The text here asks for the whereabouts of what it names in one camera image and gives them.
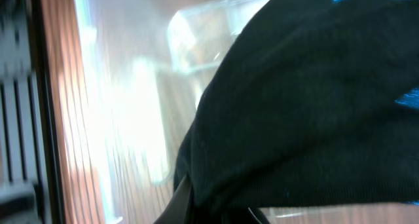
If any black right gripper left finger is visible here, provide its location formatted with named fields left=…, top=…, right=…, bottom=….
left=154, top=176, right=193, bottom=224

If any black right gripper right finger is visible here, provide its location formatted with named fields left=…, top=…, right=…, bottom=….
left=247, top=208, right=270, bottom=224

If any black cloth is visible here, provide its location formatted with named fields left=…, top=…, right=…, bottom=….
left=176, top=0, right=418, bottom=213

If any clear plastic container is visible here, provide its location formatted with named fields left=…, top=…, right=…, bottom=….
left=71, top=0, right=419, bottom=224

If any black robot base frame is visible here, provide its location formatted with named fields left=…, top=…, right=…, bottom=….
left=1, top=0, right=65, bottom=223

